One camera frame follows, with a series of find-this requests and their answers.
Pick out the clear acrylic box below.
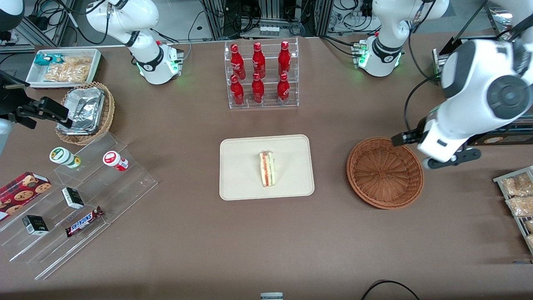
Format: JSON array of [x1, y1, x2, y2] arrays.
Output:
[[485, 6, 515, 40]]

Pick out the red cola bottle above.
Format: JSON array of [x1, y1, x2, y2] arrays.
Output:
[[230, 74, 245, 106], [252, 42, 267, 78], [252, 72, 266, 104], [277, 73, 291, 105], [230, 44, 247, 80], [278, 40, 292, 75]]

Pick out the green sunflower-label jar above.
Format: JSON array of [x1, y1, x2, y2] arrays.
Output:
[[50, 147, 82, 169]]

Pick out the teal snack packet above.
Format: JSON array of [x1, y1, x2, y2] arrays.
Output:
[[34, 53, 64, 67]]

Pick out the brown wicker basket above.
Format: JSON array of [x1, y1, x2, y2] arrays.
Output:
[[346, 137, 425, 210]]

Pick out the red plaid cookie box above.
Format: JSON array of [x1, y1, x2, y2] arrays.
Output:
[[0, 172, 52, 221]]

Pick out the silver foil packets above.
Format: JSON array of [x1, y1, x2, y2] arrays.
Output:
[[57, 87, 105, 135]]

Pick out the black table cable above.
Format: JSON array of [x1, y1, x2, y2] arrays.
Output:
[[361, 280, 421, 300]]

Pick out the clear bag of chips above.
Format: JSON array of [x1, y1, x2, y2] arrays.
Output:
[[44, 62, 70, 83], [65, 56, 93, 83]]

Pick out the cream rectangular plastic tray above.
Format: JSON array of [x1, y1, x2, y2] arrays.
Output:
[[219, 134, 315, 201]]

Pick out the grey metal snack rack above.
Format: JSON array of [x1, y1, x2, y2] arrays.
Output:
[[493, 166, 533, 255]]

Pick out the aluminium frame rack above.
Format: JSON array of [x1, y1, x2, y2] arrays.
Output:
[[200, 0, 336, 39]]

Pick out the small black carton box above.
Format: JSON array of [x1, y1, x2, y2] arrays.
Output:
[[62, 187, 85, 210], [22, 215, 50, 236]]

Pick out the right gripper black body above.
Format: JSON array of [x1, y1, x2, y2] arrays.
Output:
[[0, 70, 42, 119]]

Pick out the black metal frame stand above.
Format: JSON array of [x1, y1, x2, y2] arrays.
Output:
[[432, 0, 500, 69]]

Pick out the triangular layered sandwich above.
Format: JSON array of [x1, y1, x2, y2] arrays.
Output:
[[259, 151, 277, 188]]

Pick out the white power strip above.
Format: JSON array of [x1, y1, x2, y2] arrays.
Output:
[[258, 25, 292, 37]]

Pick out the clear acrylic bottle rack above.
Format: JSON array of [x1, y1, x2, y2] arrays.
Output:
[[224, 37, 299, 110]]

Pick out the clear acrylic stepped shelf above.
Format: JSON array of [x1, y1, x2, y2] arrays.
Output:
[[0, 131, 159, 280]]

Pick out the red-lidded small jar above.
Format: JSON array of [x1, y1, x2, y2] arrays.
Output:
[[103, 151, 129, 172]]

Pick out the white rectangular snack bin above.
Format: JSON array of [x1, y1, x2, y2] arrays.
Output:
[[26, 48, 102, 89]]

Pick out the Snickers chocolate bar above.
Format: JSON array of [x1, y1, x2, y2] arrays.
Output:
[[65, 206, 104, 238]]

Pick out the black flat box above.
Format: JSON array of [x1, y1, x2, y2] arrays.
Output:
[[466, 118, 533, 146]]

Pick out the light wicker basket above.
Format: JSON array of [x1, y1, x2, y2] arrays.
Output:
[[55, 82, 115, 146]]

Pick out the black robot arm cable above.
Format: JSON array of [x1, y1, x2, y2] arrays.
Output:
[[403, 73, 443, 136]]

